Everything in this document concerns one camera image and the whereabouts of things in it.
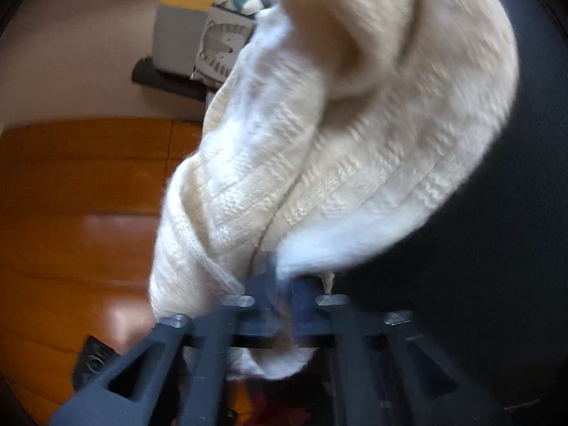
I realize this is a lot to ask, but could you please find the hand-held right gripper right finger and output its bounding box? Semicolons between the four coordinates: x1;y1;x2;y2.
288;277;511;426

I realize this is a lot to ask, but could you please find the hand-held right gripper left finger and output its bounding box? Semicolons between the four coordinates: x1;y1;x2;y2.
49;271;280;426

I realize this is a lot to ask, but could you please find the cream knit sweater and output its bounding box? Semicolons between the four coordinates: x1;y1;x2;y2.
148;0;520;380

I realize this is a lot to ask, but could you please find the tiger print cushion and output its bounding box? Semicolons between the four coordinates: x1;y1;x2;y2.
191;0;271;85

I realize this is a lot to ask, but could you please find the grey yellow blue sofa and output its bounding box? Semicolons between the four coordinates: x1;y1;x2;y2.
153;0;267;76

